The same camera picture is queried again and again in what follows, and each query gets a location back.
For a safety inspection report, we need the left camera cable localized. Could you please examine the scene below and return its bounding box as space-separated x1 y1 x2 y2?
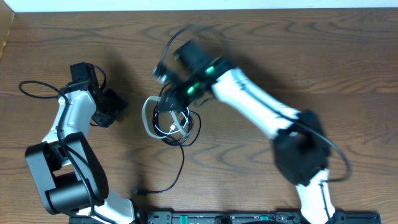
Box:
18 80 116 224

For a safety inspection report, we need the camera cable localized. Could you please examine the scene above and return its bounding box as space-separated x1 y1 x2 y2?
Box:
158 24 353 222
18 80 116 224

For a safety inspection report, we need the black usb cable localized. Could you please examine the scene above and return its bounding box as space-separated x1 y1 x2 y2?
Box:
132 82 202 196

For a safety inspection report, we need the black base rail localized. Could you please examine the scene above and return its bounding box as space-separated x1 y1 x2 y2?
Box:
68 210 382 224

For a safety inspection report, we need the right camera cable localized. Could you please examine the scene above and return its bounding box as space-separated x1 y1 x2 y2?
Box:
158 24 353 222

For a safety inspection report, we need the white ribbon cable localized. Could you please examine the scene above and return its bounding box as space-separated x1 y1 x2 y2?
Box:
141 95 190 140

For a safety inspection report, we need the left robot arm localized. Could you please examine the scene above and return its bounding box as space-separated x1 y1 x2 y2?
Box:
25 62 136 223

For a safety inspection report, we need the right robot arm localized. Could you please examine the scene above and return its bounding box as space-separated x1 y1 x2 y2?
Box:
154 40 335 223

